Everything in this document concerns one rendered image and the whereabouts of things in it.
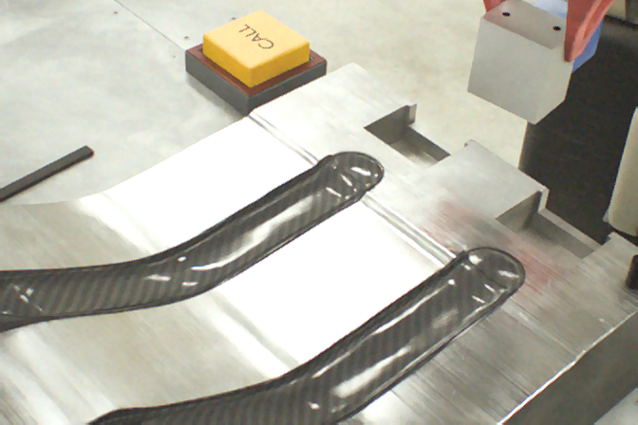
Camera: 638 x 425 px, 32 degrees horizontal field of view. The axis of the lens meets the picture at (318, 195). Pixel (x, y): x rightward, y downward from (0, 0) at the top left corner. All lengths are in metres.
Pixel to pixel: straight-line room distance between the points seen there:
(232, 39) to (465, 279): 0.33
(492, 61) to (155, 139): 0.27
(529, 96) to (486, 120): 1.54
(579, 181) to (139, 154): 0.67
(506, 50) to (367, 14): 1.83
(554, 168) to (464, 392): 0.81
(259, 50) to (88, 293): 0.33
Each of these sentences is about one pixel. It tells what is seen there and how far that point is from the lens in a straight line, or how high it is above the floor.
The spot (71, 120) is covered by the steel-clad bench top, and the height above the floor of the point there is 0.80.
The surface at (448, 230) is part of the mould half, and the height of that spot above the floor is 0.89.
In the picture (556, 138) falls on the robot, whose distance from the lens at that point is 1.32.
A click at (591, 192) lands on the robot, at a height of 0.47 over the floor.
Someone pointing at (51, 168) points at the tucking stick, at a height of 0.80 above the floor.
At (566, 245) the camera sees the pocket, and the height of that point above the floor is 0.87.
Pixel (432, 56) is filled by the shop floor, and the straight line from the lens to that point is 2.38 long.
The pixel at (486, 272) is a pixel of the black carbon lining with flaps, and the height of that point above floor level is 0.89.
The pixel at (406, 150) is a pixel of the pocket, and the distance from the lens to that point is 0.72.
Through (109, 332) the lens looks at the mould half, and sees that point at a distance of 0.54.
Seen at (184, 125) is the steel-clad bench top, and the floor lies 0.80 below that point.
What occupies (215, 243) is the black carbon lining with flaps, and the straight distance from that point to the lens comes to 0.63.
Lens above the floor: 1.31
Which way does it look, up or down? 41 degrees down
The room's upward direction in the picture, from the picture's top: 3 degrees clockwise
